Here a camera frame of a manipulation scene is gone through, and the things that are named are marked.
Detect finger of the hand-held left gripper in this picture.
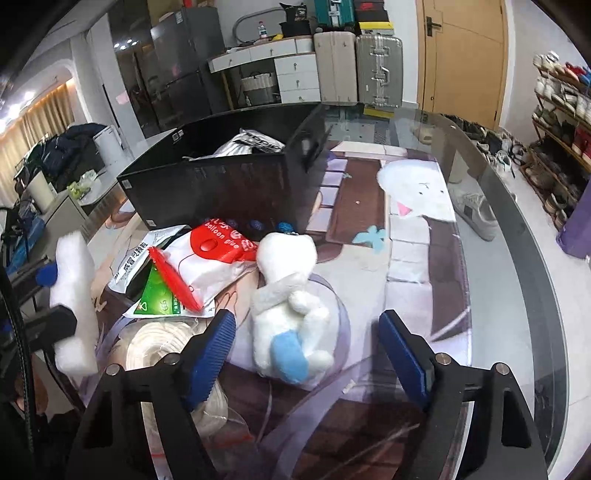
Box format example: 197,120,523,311
23,305,78,346
9,258,58,289

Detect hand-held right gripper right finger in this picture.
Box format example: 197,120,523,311
379,309,550,480

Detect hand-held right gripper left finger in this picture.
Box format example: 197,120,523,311
67,309,238,480

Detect white plush toy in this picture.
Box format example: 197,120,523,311
50,231,100,376
249,232,334,385

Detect bagged white rope coil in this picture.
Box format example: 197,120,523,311
108,318,241,437

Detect green snack packet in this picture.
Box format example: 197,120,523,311
122,265,218,319

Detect red and white packet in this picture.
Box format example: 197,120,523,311
148,220,259,312

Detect white and grey packet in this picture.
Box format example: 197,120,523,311
109,224,192,296

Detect black cardboard box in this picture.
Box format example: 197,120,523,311
116,104,332,234

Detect white kettle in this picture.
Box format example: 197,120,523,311
25,173,54,214

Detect white marble counter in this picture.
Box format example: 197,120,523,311
28,166,125,245

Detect green and white pack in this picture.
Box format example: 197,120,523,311
68,170,98,197

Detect dark puffer jacket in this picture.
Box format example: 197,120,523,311
44,122,109,190

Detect beige curtain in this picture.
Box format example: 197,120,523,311
0,99,77,204

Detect printed table mat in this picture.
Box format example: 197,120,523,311
88,141,472,480

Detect white sneaker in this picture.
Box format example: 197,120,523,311
450,191,499,241

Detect dark glass cabinet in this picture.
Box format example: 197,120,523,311
108,0,162,139

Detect purple bag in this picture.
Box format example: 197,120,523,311
556,194,591,259

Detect silver foil packet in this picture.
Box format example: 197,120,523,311
213,128,287,158

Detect pile of sneakers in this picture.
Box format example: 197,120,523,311
441,113,532,171

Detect grey refrigerator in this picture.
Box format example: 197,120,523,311
150,7,227,130

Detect woven basket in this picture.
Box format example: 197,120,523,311
240,71,278,104

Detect silver suitcase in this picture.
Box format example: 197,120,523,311
355,33,404,109

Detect white dressing table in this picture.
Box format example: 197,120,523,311
207,37,322,112

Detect wooden shoe rack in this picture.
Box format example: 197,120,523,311
519,53,591,232

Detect beige suitcase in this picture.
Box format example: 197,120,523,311
313,31,358,104

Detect wooden door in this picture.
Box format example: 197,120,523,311
416,0,509,130

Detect shoe rack with shoes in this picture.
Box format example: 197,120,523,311
522,52,591,229

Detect oval mirror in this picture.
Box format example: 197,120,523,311
233,7,287,44

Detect black bag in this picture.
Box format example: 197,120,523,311
279,2,315,38

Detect stack of shoe boxes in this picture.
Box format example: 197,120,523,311
353,0,395,35

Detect teal suitcase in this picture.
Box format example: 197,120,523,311
314,0,356,26

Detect black braided cable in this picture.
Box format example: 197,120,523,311
0,265,34,444

